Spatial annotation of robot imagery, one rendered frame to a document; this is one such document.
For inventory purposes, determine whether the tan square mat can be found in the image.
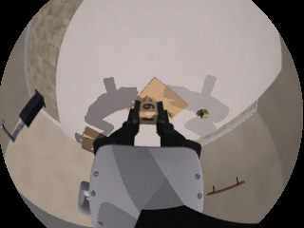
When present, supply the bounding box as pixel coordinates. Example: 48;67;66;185
127;77;188;117

